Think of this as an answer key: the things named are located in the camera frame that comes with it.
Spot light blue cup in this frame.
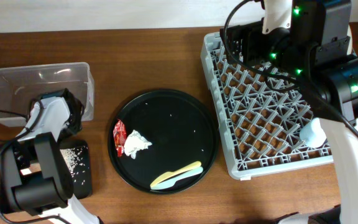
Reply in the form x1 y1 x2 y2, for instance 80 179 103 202
300 118 326 148

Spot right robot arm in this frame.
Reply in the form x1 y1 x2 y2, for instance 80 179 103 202
220 0 358 223

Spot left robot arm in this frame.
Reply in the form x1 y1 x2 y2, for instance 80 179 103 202
0 88 102 223

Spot grey dishwasher rack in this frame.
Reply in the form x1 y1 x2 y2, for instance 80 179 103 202
200 32 333 180

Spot round black serving tray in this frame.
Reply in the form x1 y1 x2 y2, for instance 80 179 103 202
108 89 219 195

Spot crumpled white tissue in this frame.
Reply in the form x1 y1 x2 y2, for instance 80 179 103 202
124 130 152 159

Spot red snack wrapper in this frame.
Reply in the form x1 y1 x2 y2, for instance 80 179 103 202
113 119 127 157

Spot yellow plastic knife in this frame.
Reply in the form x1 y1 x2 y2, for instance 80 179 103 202
150 161 202 187

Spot light blue plastic spoon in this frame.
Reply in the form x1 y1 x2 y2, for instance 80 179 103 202
151 167 203 190

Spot black rectangular tray bin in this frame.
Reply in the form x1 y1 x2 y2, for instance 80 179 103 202
0 139 92 215

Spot spilled rice grains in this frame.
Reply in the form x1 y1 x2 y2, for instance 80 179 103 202
60 146 89 184

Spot clear plastic bin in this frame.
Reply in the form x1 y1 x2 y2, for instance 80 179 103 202
0 62 94 127

